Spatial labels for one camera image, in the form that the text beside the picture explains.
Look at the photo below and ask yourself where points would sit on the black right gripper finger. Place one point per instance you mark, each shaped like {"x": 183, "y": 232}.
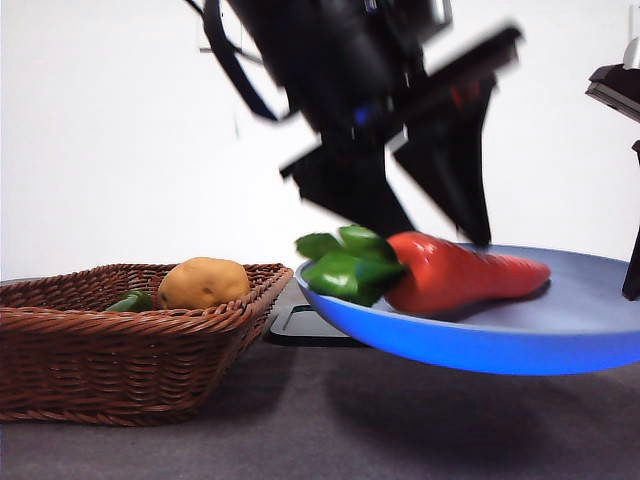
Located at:
{"x": 632, "y": 240}

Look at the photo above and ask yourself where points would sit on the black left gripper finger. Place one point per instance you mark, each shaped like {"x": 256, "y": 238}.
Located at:
{"x": 450, "y": 165}
{"x": 360, "y": 190}

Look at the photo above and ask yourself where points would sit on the orange carrot with green leaves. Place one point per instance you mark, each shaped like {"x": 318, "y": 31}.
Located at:
{"x": 450, "y": 275}

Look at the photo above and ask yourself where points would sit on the blue round plate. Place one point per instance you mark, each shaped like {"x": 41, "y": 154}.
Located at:
{"x": 500, "y": 345}

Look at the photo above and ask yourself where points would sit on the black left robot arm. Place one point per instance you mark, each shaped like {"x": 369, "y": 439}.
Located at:
{"x": 340, "y": 50}

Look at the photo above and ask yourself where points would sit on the black flat tray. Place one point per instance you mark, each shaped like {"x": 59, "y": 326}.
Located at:
{"x": 300, "y": 338}

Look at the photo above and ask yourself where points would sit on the yellow-brown potato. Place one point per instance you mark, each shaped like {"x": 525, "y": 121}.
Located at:
{"x": 205, "y": 285}

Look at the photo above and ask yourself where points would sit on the green chili pepper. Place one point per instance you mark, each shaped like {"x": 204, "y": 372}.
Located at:
{"x": 132, "y": 301}

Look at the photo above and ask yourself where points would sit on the brown wicker basket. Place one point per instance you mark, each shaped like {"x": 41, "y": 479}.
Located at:
{"x": 125, "y": 365}

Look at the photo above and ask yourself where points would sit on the pale grey camera box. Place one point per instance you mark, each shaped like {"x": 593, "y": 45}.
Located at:
{"x": 632, "y": 56}

